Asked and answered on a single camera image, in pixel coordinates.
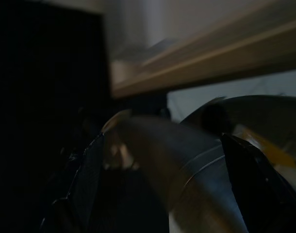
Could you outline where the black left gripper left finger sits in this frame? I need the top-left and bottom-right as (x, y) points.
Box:
(38, 132), (105, 233)

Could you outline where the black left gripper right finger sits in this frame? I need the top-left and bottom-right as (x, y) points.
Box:
(220, 132), (296, 233)

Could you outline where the robot silver leg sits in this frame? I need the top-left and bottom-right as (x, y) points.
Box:
(101, 109), (250, 233)

